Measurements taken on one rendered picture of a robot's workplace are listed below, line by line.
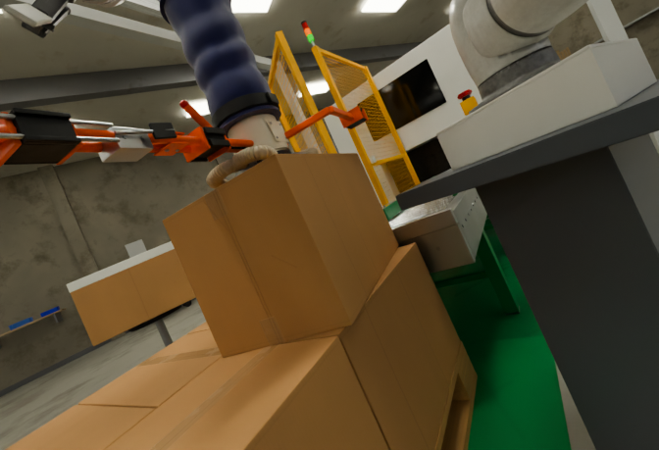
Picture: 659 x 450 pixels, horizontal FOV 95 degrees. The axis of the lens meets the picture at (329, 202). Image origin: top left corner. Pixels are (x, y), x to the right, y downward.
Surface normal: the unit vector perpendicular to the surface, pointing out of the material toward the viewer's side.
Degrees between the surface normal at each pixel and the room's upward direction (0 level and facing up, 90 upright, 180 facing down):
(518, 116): 90
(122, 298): 90
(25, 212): 90
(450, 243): 90
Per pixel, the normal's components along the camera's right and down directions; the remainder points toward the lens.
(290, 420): 0.76, -0.36
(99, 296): 0.27, -0.14
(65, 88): 0.48, -0.23
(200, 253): -0.38, 0.15
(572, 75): -0.78, 0.34
